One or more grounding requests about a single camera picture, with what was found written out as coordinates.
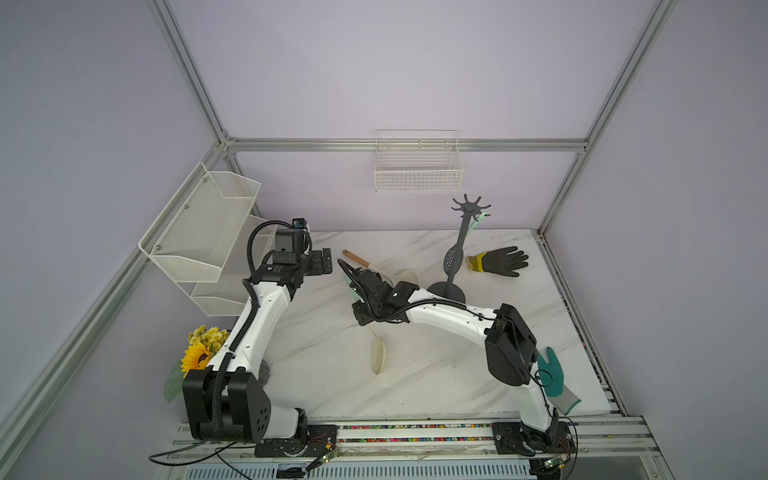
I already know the black yellow work glove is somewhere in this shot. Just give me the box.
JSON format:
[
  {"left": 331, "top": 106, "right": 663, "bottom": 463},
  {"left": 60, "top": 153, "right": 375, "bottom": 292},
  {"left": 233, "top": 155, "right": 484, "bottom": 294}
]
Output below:
[{"left": 466, "top": 246, "right": 529, "bottom": 278}]

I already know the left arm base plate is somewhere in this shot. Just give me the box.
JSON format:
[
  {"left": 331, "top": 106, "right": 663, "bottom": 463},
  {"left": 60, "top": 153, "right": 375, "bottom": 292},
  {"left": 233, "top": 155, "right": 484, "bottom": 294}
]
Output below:
[{"left": 254, "top": 424, "right": 338, "bottom": 458}]

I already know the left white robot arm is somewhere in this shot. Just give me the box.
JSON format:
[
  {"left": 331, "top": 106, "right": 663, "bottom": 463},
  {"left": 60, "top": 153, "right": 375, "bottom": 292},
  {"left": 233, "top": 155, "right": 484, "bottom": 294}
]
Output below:
[{"left": 182, "top": 218, "right": 333, "bottom": 444}]

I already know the white mesh two-tier shelf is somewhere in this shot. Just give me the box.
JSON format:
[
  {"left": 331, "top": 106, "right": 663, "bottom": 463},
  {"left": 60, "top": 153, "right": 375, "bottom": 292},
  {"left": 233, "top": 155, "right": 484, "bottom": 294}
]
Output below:
[{"left": 138, "top": 163, "right": 264, "bottom": 317}]

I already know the aluminium frame rail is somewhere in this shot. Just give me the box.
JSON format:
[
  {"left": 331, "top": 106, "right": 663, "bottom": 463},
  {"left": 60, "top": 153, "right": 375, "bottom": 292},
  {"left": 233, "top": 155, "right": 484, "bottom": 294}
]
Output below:
[{"left": 227, "top": 138, "right": 588, "bottom": 152}]

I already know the grey skimmer mint handle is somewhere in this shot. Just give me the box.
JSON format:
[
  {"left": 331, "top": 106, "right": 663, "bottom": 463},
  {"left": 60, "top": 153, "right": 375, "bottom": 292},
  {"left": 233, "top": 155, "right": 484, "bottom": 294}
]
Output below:
[{"left": 443, "top": 212, "right": 487, "bottom": 280}]

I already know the green work glove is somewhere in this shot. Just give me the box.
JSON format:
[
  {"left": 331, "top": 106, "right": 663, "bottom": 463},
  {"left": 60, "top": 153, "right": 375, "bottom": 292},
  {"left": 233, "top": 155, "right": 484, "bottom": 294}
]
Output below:
[{"left": 537, "top": 346, "right": 581, "bottom": 415}]

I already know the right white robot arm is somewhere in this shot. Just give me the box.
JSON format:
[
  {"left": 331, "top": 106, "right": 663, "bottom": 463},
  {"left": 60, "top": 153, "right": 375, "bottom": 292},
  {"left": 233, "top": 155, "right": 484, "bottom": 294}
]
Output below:
[{"left": 337, "top": 259, "right": 559, "bottom": 456}]

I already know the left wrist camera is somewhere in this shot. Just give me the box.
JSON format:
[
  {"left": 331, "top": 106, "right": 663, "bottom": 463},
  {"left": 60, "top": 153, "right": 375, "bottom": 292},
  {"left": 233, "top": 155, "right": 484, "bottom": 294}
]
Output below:
[{"left": 274, "top": 217, "right": 312, "bottom": 255}]

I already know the white skimmer wooden handle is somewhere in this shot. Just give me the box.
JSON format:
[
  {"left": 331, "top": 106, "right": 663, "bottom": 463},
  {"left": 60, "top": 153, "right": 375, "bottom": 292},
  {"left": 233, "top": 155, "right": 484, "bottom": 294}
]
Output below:
[{"left": 342, "top": 249, "right": 420, "bottom": 286}]

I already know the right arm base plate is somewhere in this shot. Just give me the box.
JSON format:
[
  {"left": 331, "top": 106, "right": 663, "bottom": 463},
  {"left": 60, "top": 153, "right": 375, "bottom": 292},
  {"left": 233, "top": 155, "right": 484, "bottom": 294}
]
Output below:
[{"left": 491, "top": 421, "right": 576, "bottom": 457}]

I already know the white wire wall basket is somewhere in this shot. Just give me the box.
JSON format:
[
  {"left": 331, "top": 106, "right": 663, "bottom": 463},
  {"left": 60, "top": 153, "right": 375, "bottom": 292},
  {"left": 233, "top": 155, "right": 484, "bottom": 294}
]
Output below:
[{"left": 374, "top": 129, "right": 464, "bottom": 193}]

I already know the yellow artificial sunflower bouquet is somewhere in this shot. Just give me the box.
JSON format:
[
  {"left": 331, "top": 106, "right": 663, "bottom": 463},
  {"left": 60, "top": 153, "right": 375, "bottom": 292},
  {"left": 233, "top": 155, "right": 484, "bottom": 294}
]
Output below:
[{"left": 163, "top": 325, "right": 230, "bottom": 403}]

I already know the dark grey utensil rack stand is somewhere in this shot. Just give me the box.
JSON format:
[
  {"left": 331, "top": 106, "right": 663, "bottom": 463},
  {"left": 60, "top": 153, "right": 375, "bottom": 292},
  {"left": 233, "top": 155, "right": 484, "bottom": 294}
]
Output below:
[{"left": 428, "top": 195, "right": 491, "bottom": 303}]

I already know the cream skimmer mint handle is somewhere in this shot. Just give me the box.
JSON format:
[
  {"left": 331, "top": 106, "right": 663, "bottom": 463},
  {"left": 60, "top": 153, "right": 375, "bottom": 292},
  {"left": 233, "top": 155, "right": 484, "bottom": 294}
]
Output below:
[{"left": 350, "top": 281, "right": 386, "bottom": 375}]

